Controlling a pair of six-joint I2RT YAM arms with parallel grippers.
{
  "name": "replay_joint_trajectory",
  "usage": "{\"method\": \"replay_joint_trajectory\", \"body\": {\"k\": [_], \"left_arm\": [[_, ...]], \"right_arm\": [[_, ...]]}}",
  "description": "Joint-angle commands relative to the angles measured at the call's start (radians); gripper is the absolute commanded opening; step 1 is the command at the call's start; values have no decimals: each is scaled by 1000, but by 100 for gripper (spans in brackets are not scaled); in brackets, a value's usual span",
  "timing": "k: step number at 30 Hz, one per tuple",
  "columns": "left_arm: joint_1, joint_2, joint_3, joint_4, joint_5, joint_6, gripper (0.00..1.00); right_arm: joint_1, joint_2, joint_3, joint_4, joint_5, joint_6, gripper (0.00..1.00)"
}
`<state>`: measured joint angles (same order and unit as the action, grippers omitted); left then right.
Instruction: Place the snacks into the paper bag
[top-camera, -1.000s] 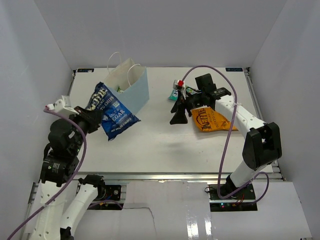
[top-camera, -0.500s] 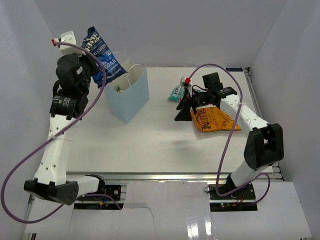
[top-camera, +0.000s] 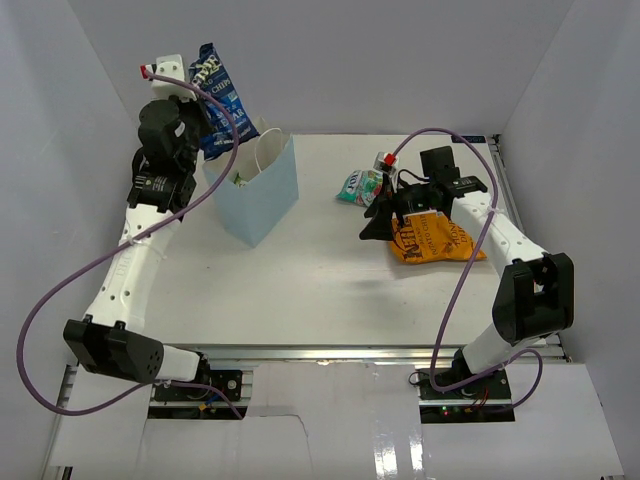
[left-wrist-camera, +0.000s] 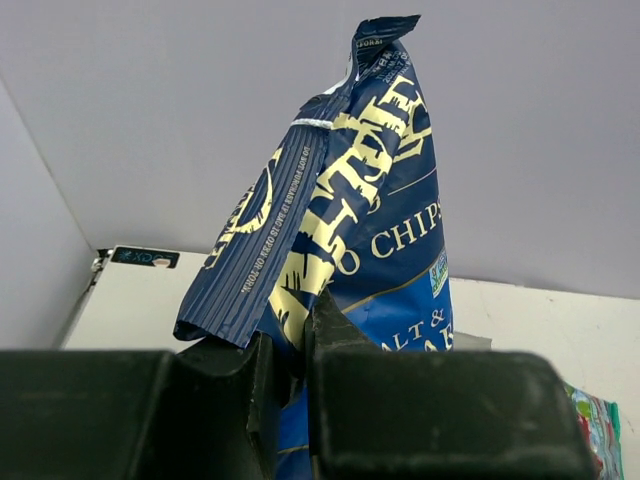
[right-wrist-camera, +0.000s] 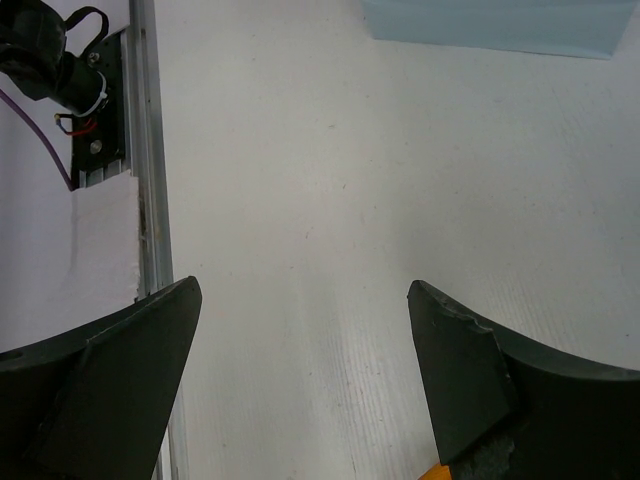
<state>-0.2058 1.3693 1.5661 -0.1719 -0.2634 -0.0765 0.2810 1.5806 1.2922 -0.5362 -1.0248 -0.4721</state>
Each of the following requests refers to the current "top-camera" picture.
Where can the green Fox's candy bag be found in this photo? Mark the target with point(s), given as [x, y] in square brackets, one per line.
[239, 181]

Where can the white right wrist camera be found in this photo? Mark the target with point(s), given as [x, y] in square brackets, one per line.
[385, 171]

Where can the blue Kettle chips bag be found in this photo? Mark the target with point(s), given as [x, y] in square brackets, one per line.
[209, 74]

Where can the teal Fox's mint candy bag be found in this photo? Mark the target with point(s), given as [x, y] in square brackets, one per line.
[361, 187]

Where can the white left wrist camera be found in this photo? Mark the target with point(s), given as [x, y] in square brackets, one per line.
[172, 67]

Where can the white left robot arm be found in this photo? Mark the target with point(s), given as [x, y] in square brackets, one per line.
[109, 340]

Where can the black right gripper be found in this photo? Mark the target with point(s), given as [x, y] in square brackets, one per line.
[382, 209]

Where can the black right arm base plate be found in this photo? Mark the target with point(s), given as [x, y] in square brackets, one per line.
[492, 387]

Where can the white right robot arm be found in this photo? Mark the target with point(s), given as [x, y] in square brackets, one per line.
[535, 296]

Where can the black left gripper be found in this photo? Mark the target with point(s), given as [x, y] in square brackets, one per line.
[197, 108]

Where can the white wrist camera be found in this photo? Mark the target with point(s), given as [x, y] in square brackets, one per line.
[172, 67]
[385, 171]

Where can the orange Kettle chips bag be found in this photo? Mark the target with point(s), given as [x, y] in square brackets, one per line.
[429, 237]

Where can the white front cover sheet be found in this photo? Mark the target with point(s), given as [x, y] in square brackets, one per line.
[350, 421]

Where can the light blue paper bag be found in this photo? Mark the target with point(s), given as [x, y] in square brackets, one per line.
[268, 163]

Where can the aluminium front frame rail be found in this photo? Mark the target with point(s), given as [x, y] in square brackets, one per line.
[221, 352]

